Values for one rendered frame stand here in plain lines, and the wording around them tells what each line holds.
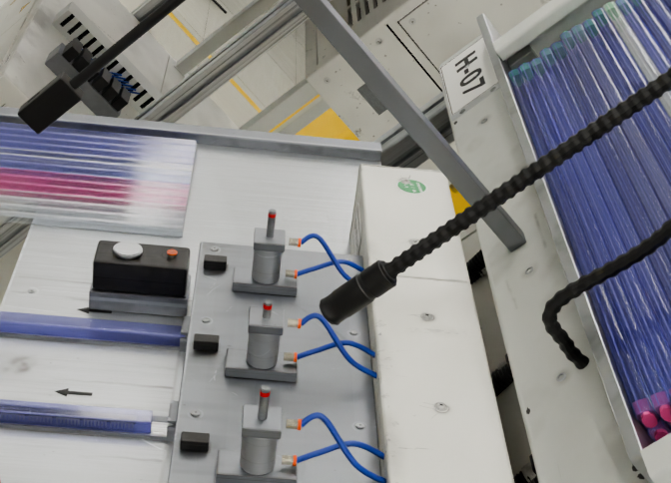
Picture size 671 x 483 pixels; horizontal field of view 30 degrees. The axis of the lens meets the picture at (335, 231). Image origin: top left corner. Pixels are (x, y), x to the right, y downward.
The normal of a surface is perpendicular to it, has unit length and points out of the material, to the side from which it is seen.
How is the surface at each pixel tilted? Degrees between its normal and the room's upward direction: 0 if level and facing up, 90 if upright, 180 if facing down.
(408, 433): 45
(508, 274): 90
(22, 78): 0
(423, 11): 90
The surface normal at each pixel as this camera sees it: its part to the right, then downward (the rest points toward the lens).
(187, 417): 0.11, -0.86
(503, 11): 0.03, 0.50
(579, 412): -0.62, -0.67
